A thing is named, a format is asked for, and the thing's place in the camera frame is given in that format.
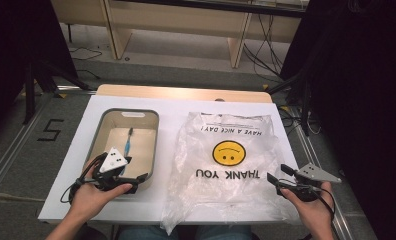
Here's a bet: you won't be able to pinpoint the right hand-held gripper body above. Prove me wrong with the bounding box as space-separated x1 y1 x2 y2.
275 162 343 203

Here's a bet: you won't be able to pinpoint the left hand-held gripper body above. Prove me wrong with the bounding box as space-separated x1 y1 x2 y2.
92 147 140 195

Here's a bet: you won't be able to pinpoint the blue toothbrush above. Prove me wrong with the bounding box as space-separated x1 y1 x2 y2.
120 127 134 176

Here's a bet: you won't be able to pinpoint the beige bin with grey rim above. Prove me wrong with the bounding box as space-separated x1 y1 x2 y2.
82 108 160 201

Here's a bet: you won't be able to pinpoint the clear smiley plastic bag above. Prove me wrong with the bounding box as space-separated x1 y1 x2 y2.
160 111 300 236

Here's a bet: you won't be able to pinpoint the person's right hand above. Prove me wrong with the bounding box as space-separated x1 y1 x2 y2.
280 181 335 234

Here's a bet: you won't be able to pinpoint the person's left hand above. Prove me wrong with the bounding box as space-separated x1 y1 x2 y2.
67 159 134 221

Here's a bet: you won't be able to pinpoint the white board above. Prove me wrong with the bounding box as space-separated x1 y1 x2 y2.
38 94 319 225

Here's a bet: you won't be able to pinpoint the black metal stand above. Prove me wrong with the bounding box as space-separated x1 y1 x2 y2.
265 66 317 138

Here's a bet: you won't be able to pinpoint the person's blue jeans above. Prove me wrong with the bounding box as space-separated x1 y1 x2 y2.
117 224 254 240

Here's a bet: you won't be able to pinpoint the wooden table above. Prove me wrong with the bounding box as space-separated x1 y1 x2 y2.
95 83 274 104

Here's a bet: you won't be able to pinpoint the dark curtain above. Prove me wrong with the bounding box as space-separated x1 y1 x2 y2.
0 0 79 134
279 0 396 240

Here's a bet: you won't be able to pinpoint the black tripod stand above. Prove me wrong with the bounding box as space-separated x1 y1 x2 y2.
20 59 91 126

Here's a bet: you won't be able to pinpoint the wooden shelf unit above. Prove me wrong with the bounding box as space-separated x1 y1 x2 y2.
50 0 303 69

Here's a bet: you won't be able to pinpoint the right hand-held gripper cable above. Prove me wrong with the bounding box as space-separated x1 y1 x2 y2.
279 178 337 240

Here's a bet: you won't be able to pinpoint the hand-held gripper cable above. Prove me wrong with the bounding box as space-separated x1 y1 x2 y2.
59 152 109 204
279 178 337 240

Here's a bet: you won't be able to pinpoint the left hand-held gripper cable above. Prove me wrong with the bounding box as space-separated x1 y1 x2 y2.
59 152 109 204

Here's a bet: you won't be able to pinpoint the aluminium floor rail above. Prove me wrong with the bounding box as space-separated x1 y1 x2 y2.
0 93 55 205
292 106 355 240

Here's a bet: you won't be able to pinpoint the black floor cable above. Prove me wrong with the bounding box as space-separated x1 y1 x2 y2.
67 46 104 81

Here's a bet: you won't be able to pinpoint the bundle of black cables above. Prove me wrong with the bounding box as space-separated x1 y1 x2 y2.
242 13 286 80

